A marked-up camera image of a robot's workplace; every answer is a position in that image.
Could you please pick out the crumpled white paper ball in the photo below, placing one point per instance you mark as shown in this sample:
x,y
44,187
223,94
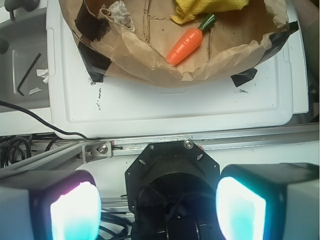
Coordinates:
x,y
119,13

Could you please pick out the brown paper bag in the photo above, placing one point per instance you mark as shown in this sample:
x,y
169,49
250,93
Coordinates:
x,y
175,43

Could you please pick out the orange toy carrot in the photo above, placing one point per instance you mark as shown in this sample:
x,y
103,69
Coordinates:
x,y
190,41

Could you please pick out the yellow microfiber cloth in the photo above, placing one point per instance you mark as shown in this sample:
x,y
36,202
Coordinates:
x,y
188,10

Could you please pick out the grey plastic tray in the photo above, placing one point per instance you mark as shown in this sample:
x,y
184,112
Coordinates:
x,y
21,40

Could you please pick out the aluminium extrusion rail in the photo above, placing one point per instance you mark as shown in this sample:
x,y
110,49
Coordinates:
x,y
70,155

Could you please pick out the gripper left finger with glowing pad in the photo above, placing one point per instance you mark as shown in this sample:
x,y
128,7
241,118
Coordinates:
x,y
49,205

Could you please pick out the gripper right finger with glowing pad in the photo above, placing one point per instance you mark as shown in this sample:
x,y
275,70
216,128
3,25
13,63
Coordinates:
x,y
279,201

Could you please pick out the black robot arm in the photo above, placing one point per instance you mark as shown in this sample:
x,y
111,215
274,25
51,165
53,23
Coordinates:
x,y
175,192

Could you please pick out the black allen key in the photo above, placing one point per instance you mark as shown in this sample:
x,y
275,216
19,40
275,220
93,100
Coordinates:
x,y
18,89

